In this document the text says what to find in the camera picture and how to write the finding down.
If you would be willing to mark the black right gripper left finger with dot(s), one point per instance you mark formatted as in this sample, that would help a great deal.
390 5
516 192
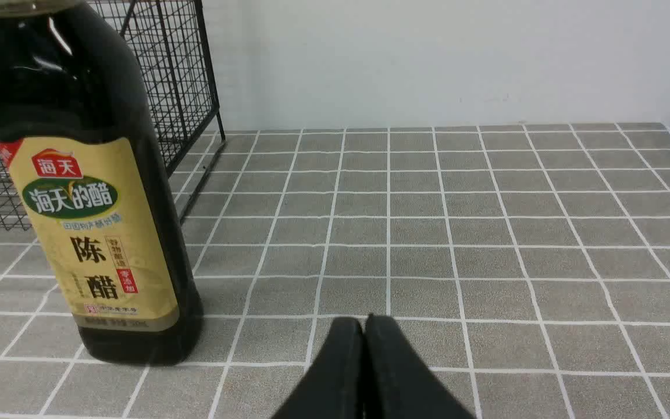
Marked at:
331 387

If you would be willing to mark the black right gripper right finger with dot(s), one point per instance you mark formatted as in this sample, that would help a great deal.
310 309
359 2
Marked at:
398 384

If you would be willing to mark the dark vinegar bottle yellow label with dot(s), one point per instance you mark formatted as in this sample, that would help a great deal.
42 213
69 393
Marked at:
77 139

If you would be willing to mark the black wire mesh shelf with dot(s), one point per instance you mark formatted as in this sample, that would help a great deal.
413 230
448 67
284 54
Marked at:
170 43

